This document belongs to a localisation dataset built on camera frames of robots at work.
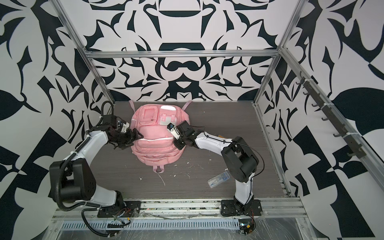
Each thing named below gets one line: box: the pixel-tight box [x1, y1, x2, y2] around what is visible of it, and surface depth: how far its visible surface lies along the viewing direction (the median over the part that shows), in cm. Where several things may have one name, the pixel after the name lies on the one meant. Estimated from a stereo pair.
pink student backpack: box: [129, 100, 193, 174], surface depth 91 cm
